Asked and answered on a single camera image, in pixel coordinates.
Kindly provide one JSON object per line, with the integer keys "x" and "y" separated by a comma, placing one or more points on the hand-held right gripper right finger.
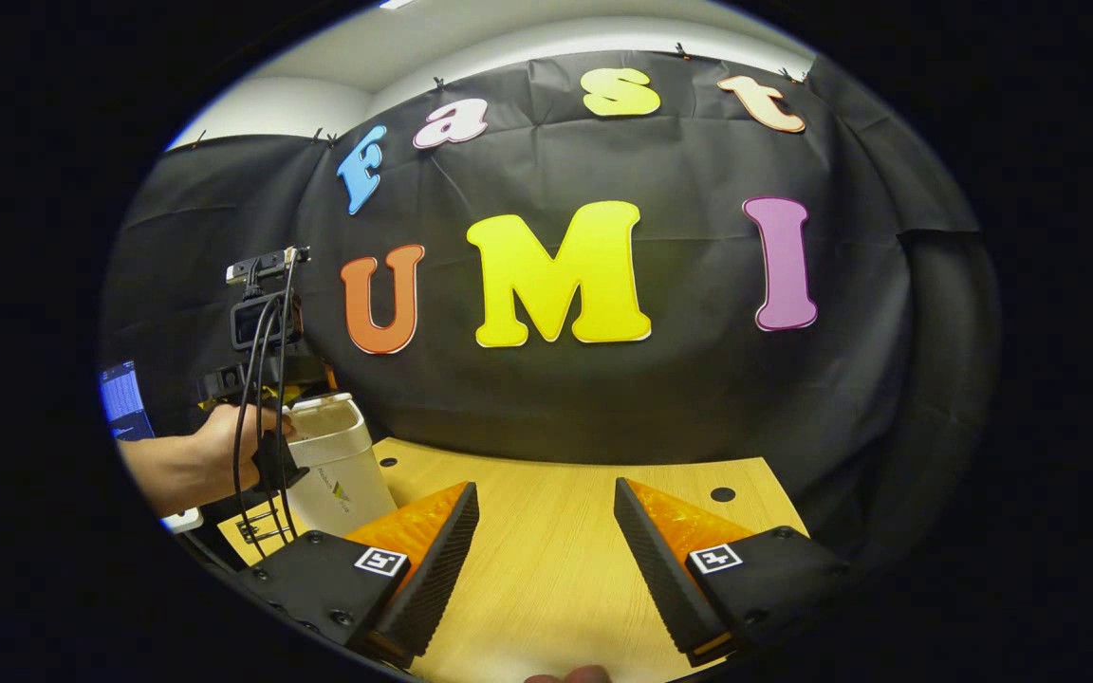
{"x": 665, "y": 579}

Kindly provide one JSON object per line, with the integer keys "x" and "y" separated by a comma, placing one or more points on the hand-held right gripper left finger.
{"x": 437, "y": 579}

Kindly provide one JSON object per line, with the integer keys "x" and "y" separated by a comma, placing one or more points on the white desktop garbage bin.
{"x": 347, "y": 474}

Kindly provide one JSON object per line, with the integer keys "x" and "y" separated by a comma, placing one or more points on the wooden desktop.
{"x": 546, "y": 569}

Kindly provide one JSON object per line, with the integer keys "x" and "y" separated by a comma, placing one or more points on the computer monitor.
{"x": 124, "y": 394}

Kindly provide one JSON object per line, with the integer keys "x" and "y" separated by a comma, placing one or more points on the black backdrop cloth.
{"x": 651, "y": 398}

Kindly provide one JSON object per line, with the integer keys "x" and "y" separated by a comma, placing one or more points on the white side table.
{"x": 184, "y": 521}

